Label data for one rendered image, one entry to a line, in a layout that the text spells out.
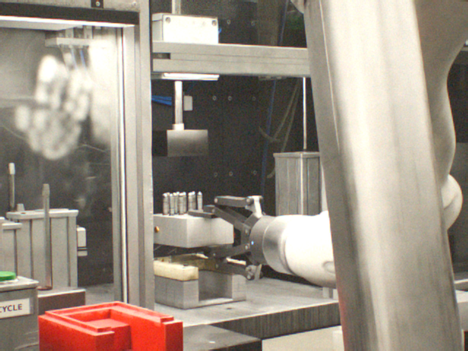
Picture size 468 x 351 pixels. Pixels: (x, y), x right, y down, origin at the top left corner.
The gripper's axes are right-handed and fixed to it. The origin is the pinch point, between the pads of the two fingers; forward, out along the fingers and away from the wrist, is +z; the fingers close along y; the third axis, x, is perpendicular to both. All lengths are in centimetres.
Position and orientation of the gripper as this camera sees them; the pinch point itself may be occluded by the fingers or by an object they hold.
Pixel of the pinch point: (205, 229)
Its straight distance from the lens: 158.8
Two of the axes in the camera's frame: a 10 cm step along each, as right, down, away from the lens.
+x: -8.0, 0.4, -6.0
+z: -6.0, -0.5, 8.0
